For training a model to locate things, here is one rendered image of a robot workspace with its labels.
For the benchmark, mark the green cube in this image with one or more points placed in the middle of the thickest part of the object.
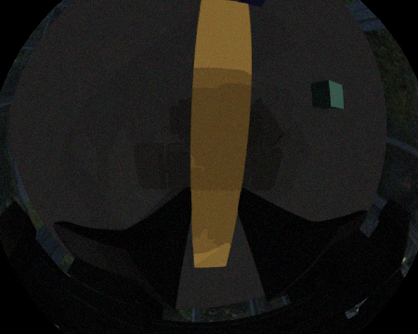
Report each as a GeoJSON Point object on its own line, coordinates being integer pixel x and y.
{"type": "Point", "coordinates": [327, 94]}

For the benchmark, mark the orange bar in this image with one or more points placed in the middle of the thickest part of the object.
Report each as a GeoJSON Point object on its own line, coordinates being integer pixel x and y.
{"type": "Point", "coordinates": [220, 110]}

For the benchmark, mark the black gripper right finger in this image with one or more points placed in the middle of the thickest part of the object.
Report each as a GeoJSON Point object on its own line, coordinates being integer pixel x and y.
{"type": "Point", "coordinates": [284, 245]}

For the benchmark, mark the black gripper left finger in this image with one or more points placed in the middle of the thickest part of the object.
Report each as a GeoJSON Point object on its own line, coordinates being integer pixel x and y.
{"type": "Point", "coordinates": [150, 252]}

